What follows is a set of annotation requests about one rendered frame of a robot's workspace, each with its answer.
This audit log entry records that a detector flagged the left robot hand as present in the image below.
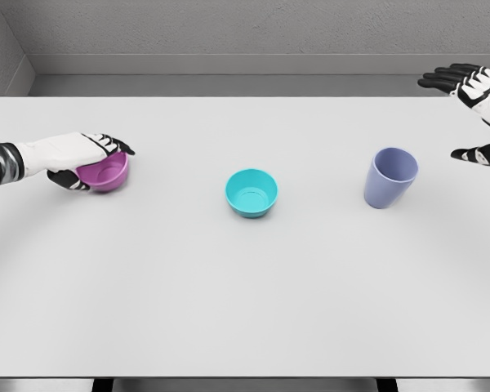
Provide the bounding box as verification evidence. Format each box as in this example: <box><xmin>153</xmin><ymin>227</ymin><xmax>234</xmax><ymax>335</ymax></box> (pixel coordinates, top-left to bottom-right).
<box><xmin>39</xmin><ymin>131</ymin><xmax>136</xmax><ymax>193</ymax></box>

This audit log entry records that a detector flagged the teal plastic bowl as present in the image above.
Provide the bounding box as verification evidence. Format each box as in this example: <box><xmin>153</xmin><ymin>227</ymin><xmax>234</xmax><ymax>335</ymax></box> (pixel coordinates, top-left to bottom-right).
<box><xmin>225</xmin><ymin>167</ymin><xmax>279</xmax><ymax>221</ymax></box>

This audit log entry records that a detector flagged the purple plastic bowl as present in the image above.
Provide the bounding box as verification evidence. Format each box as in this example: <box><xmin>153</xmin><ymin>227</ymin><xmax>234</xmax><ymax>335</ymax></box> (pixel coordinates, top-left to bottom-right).
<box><xmin>75</xmin><ymin>150</ymin><xmax>131</xmax><ymax>194</ymax></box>

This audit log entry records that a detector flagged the lavender plastic cup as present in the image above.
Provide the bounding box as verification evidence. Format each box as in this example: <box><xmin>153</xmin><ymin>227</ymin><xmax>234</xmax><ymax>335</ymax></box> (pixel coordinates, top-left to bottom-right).
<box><xmin>363</xmin><ymin>147</ymin><xmax>419</xmax><ymax>211</ymax></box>

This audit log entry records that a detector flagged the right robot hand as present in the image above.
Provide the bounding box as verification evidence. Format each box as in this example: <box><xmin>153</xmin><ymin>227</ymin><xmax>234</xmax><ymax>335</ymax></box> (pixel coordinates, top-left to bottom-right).
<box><xmin>416</xmin><ymin>62</ymin><xmax>490</xmax><ymax>167</ymax></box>

